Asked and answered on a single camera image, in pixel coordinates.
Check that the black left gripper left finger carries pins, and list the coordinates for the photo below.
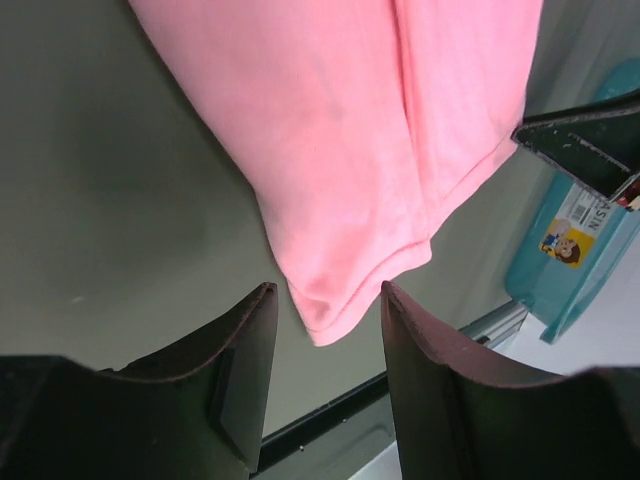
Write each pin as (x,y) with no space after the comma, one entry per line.
(194,409)

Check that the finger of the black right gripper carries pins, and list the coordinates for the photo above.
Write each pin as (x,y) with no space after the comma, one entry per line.
(596,145)

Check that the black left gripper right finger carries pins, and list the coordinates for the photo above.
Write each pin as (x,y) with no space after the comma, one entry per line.
(464,411)

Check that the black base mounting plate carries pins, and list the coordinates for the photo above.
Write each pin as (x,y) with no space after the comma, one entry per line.
(295,436)

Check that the teal transparent plastic bin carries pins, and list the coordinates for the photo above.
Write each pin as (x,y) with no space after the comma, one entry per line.
(589,215)

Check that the pink t-shirt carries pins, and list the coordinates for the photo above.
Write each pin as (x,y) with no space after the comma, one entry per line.
(360,125)

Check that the yellow cartoon bin label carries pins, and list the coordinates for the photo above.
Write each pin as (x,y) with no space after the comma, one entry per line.
(566,243)

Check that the aluminium frame rail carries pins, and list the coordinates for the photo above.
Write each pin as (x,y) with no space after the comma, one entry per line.
(498,327)

